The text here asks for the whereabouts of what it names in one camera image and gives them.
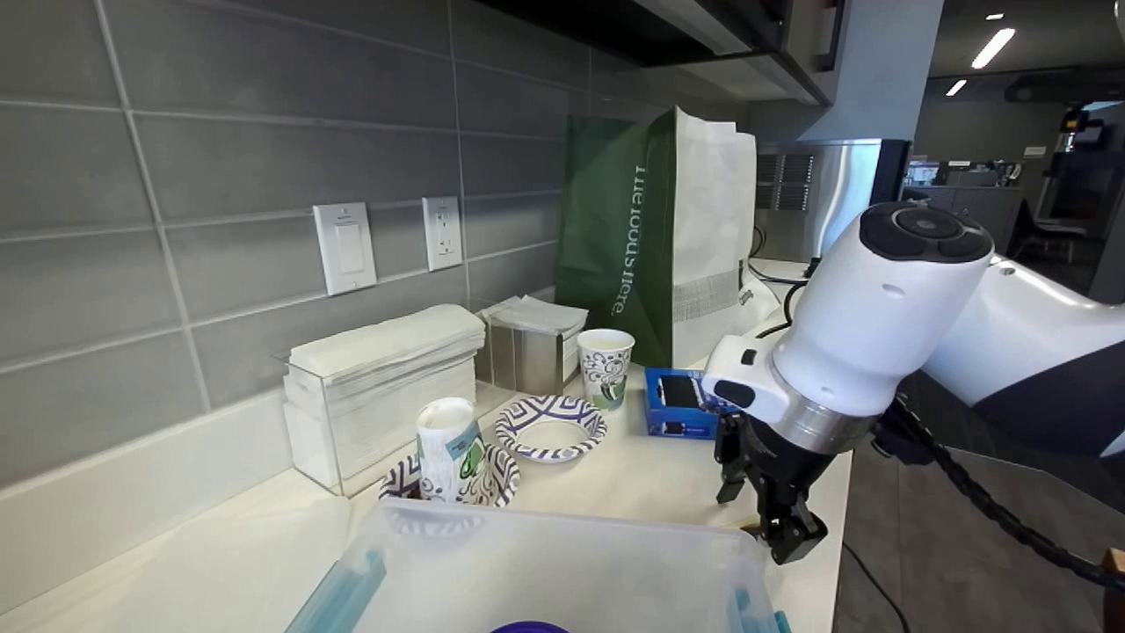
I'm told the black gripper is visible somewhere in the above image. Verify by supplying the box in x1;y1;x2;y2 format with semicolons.
714;405;854;571

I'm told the blue cracker box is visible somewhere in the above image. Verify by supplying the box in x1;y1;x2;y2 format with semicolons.
638;367;723;444

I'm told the patterned paper cup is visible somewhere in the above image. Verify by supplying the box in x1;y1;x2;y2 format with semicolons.
573;328;638;417

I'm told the clear plastic container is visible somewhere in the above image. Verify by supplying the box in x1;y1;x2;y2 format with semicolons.
280;501;795;633

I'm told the blue patterned paper plate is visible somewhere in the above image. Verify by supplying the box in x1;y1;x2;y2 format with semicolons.
379;434;527;512
497;393;610;467

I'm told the purple round lid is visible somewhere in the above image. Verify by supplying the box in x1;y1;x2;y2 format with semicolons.
489;617;573;633

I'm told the metal napkin holder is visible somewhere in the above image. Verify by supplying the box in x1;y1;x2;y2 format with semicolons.
475;292;591;398

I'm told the green and white paper bag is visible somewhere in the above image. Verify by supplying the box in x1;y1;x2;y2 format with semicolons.
550;107;758;373

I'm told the small green print paper cup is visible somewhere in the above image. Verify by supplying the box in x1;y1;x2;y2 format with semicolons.
413;393;489;508

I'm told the white napkin dispenser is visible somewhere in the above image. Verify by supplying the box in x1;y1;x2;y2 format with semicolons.
280;303;489;501

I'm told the teal plastic utensil pack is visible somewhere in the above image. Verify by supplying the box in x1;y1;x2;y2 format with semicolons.
284;547;390;633

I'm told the long ceiling light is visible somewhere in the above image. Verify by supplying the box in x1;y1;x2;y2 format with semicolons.
965;26;1020;75

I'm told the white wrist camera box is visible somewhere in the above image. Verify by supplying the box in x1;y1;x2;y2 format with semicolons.
700;331;811;434

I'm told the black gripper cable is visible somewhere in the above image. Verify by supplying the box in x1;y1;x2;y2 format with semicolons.
872;398;1125;594

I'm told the white wall power outlet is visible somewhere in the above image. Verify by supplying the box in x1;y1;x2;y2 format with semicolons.
417;194;468;276

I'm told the dark upper wall cabinet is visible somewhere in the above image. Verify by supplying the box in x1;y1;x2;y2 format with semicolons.
477;0;849;112

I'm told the white wall switch plate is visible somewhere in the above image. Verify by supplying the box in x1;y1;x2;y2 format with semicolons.
310;200;379;301

